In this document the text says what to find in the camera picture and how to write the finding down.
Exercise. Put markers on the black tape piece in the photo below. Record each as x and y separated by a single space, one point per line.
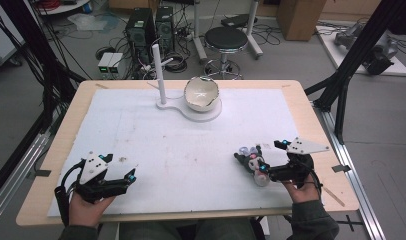
341 168
41 173

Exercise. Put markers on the wooden table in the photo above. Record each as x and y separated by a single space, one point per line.
64 126

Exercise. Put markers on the aluminium rail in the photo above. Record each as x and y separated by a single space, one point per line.
17 173
354 180

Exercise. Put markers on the round white table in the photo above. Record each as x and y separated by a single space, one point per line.
62 8

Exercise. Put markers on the white metal table leg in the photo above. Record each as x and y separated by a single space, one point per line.
199 43
253 36

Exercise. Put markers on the white foam board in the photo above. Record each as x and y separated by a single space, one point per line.
191 150

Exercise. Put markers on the black round stool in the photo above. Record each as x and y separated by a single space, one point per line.
226 38

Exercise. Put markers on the grey machine on platform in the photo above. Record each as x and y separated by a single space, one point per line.
381 53

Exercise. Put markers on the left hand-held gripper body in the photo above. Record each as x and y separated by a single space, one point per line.
91 168

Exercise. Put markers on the white eggshell-shaped bowl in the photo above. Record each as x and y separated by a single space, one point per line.
201 93

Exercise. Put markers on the slim black computer tower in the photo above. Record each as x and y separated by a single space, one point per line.
165 26

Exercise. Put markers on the flat black case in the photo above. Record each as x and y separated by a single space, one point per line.
237 20

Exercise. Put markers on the person's legs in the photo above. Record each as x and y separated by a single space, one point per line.
191 231

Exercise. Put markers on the person's left hand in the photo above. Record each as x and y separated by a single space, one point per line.
87 211

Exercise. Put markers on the clear plastic sheet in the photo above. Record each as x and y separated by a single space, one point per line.
91 21

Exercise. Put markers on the large black computer tower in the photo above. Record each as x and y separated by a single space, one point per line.
139 30

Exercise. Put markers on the person's right hand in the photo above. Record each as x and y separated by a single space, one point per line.
304 193

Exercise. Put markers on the black metal frame strut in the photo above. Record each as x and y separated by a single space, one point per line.
357 50

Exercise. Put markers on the white floor platform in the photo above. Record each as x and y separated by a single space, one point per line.
337 56

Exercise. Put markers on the black and pink plush toy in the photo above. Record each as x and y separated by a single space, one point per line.
254 166

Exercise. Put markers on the thin wooden stick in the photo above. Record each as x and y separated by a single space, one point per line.
334 197

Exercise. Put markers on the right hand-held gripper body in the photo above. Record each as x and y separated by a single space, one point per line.
296 166

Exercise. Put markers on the white power supply box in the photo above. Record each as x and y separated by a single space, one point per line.
103 63
117 63

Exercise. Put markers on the brown cardboard box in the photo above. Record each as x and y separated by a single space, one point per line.
299 18

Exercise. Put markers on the white stand with pole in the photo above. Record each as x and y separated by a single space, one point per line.
161 83

